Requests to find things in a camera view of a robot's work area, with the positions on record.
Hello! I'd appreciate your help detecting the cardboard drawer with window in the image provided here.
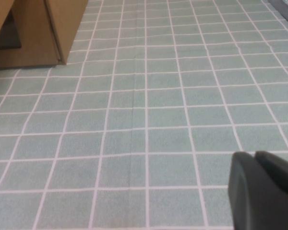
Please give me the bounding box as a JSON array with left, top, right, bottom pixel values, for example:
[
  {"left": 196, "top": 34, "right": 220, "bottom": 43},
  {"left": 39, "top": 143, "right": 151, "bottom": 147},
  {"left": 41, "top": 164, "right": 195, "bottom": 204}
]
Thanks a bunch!
[{"left": 0, "top": 0, "right": 64, "bottom": 70}]

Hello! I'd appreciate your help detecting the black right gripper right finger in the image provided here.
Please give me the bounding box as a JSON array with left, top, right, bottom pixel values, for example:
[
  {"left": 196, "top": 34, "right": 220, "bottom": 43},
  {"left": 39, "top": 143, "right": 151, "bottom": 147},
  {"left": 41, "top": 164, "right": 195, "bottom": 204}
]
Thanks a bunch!
[{"left": 254, "top": 150, "right": 288, "bottom": 199}]

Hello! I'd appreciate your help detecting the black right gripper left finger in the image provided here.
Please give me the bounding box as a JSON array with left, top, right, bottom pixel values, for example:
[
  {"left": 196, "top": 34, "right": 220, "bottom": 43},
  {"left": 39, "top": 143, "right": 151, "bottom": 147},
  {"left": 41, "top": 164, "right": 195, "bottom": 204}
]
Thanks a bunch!
[{"left": 227, "top": 150, "right": 288, "bottom": 230}]

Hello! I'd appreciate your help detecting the green checked tablecloth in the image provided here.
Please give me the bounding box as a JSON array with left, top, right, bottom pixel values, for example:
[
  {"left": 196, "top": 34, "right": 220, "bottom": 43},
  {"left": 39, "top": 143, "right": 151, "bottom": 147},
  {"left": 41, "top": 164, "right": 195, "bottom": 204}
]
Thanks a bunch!
[{"left": 0, "top": 0, "right": 288, "bottom": 230}]

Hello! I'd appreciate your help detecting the cardboard shoe box shell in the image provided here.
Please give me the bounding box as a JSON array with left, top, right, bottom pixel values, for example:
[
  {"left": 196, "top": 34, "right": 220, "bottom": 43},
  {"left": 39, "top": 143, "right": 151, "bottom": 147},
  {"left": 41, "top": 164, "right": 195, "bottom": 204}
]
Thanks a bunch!
[{"left": 44, "top": 0, "right": 87, "bottom": 66}]

